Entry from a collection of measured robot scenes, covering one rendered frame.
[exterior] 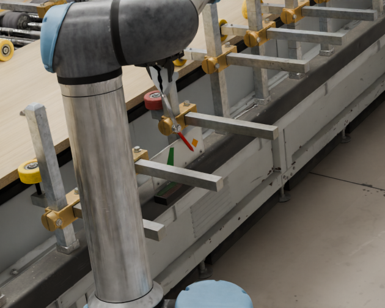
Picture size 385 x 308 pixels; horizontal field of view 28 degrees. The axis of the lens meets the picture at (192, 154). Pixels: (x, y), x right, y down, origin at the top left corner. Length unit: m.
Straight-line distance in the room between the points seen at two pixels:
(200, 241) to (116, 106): 1.66
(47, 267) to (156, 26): 0.89
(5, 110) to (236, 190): 1.08
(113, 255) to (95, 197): 0.12
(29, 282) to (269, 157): 1.61
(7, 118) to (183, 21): 1.17
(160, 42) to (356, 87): 2.78
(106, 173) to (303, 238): 1.93
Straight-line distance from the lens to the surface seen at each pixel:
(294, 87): 2.84
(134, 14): 1.30
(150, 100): 2.33
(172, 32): 1.32
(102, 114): 1.34
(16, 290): 1.95
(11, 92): 2.63
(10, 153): 2.18
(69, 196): 2.03
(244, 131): 2.19
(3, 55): 2.95
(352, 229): 3.26
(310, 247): 3.16
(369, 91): 4.12
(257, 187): 3.27
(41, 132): 1.88
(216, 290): 1.52
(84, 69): 1.32
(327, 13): 2.80
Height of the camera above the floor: 1.78
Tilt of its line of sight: 26 degrees down
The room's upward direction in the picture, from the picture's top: 8 degrees counter-clockwise
